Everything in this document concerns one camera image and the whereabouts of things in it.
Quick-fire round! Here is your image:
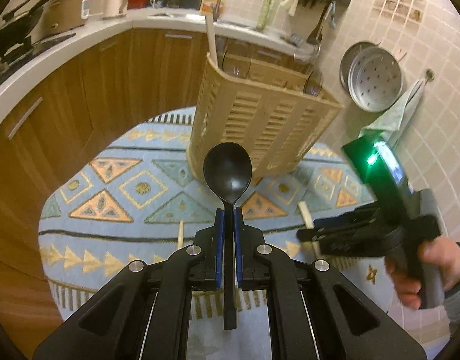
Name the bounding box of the red container on counter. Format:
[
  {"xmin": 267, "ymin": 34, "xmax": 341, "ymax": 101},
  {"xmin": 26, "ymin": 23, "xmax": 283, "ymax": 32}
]
[{"xmin": 127, "ymin": 0, "xmax": 149, "ymax": 9}]

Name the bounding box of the light wooden chopstick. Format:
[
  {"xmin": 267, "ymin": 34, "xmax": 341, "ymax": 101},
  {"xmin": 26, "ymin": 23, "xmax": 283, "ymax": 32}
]
[{"xmin": 205, "ymin": 13, "xmax": 218, "ymax": 65}]

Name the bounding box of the white kitchen countertop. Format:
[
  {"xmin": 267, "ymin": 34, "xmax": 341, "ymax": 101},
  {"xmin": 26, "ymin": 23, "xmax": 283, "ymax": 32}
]
[{"xmin": 0, "ymin": 8, "xmax": 296, "ymax": 124}]

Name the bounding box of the round metal steamer tray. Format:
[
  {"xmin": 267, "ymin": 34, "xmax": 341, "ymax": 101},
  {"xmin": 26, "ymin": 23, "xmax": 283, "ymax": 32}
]
[{"xmin": 340, "ymin": 41, "xmax": 405, "ymax": 113}]

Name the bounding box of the brown rice cooker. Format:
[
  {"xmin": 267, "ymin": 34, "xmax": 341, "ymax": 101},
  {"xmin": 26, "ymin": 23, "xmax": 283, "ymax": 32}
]
[{"xmin": 40, "ymin": 0, "xmax": 91, "ymax": 38}]

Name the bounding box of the blue patterned round tablecloth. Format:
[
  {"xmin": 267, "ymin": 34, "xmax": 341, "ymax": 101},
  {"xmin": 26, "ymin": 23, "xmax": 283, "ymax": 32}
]
[{"xmin": 38, "ymin": 107, "xmax": 373, "ymax": 319}]

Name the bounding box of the black plastic spoon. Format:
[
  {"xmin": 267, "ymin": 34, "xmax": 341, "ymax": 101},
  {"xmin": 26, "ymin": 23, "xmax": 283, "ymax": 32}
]
[{"xmin": 203, "ymin": 142, "xmax": 252, "ymax": 331}]

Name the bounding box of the white hanging towel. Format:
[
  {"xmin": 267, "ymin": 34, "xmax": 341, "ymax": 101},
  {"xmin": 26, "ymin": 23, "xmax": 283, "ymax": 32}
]
[{"xmin": 358, "ymin": 79, "xmax": 426, "ymax": 149}]

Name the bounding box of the pale wooden spatula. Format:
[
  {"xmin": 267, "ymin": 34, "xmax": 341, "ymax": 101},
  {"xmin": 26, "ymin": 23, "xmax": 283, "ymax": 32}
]
[{"xmin": 297, "ymin": 201, "xmax": 322, "ymax": 259}]

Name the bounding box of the black gas stove top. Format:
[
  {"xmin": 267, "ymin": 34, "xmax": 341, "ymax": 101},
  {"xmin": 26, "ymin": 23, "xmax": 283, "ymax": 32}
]
[{"xmin": 0, "ymin": 33, "xmax": 76, "ymax": 86}]

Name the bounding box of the person's right hand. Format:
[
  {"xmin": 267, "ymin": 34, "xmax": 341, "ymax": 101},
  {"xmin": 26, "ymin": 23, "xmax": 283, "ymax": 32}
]
[{"xmin": 385, "ymin": 236, "xmax": 460, "ymax": 310}]

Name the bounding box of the yellow dish soap bottle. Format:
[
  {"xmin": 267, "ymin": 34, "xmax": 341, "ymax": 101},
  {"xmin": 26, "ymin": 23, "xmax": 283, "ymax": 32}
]
[{"xmin": 200, "ymin": 0, "xmax": 226, "ymax": 15}]

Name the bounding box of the beige plastic utensil basket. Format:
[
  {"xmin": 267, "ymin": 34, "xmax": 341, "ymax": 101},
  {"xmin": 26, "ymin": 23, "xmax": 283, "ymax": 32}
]
[{"xmin": 187, "ymin": 58, "xmax": 344, "ymax": 181}]

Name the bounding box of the green bottle brush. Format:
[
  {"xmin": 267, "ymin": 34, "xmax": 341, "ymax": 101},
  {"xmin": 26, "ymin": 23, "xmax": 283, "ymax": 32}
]
[{"xmin": 256, "ymin": 0, "xmax": 273, "ymax": 32}]

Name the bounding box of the black frying pan with lid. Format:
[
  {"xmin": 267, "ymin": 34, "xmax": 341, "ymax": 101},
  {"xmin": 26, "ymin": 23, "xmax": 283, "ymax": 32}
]
[{"xmin": 0, "ymin": 0, "xmax": 51, "ymax": 57}]

